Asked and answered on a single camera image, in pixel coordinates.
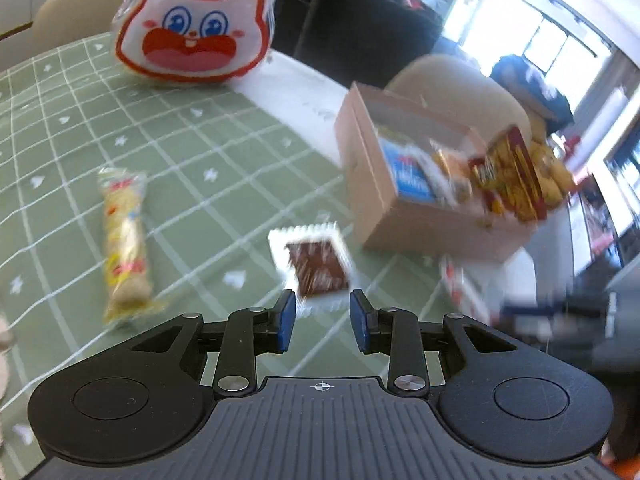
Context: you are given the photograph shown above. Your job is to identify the window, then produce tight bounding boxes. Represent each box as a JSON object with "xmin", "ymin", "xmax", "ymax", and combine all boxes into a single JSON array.
[{"xmin": 444, "ymin": 0, "xmax": 617, "ymax": 107}]

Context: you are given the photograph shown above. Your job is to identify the yellow lumpy object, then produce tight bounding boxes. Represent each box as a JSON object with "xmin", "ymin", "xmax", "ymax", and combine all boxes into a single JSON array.
[{"xmin": 529, "ymin": 114, "xmax": 577, "ymax": 209}]

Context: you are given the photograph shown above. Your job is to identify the brown white snack packet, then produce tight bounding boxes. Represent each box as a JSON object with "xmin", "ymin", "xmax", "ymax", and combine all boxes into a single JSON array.
[{"xmin": 268, "ymin": 222, "xmax": 357, "ymax": 306}]

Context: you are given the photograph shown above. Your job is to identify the orange snack packet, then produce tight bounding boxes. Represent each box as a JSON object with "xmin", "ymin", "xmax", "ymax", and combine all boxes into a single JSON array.
[{"xmin": 429, "ymin": 142, "xmax": 477, "ymax": 207}]

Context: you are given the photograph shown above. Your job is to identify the dark blue bag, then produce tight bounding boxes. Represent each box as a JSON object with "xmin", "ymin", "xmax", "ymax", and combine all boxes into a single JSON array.
[{"xmin": 491, "ymin": 53, "xmax": 574, "ymax": 122}]

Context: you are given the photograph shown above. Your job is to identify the rabbit face snack bag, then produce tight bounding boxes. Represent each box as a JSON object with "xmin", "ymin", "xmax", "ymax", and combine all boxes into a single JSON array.
[{"xmin": 111, "ymin": 0, "xmax": 279, "ymax": 85}]

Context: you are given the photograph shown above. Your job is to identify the black cabinet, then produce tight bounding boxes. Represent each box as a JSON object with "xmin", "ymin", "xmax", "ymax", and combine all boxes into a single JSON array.
[{"xmin": 276, "ymin": 0, "xmax": 446, "ymax": 89}]

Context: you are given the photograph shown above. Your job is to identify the cardboard box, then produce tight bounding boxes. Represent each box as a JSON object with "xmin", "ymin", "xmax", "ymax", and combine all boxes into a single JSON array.
[{"xmin": 333, "ymin": 81, "xmax": 539, "ymax": 264}]

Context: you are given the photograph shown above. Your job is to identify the red white snack packet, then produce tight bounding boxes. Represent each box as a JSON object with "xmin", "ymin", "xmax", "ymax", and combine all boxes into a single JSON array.
[{"xmin": 438, "ymin": 255, "xmax": 494, "ymax": 324}]

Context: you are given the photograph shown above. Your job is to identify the blue snack packet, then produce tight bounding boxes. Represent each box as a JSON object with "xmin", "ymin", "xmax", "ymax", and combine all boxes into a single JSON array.
[{"xmin": 377, "ymin": 127, "xmax": 442, "ymax": 205}]

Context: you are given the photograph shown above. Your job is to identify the beige chair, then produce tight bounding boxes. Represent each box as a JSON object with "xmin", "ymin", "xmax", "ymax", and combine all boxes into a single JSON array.
[
  {"xmin": 29, "ymin": 0, "xmax": 134, "ymax": 57},
  {"xmin": 386, "ymin": 54, "xmax": 532, "ymax": 147}
]

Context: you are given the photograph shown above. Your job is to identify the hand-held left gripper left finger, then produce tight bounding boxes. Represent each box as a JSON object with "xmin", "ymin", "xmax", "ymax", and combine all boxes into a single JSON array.
[{"xmin": 131, "ymin": 288, "xmax": 297, "ymax": 399}]

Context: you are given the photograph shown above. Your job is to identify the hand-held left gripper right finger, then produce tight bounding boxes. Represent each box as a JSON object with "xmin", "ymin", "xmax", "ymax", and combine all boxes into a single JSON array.
[{"xmin": 349, "ymin": 288, "xmax": 534, "ymax": 397}]

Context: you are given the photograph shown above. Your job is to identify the green checkered tablecloth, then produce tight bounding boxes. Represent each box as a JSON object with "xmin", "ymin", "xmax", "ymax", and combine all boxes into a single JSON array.
[{"xmin": 0, "ymin": 30, "xmax": 538, "ymax": 480}]

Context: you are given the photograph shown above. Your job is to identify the long yellow biscuit packet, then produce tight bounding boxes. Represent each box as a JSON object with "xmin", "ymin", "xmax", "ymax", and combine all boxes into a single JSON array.
[{"xmin": 97, "ymin": 165, "xmax": 169, "ymax": 327}]

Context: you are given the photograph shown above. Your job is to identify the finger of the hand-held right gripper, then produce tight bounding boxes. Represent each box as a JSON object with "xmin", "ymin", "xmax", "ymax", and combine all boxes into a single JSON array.
[{"xmin": 499, "ymin": 300, "xmax": 567, "ymax": 337}]

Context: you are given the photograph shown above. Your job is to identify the red yellow snack bag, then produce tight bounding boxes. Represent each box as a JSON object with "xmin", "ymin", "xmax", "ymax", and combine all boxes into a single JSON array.
[{"xmin": 468, "ymin": 125, "xmax": 549, "ymax": 224}]

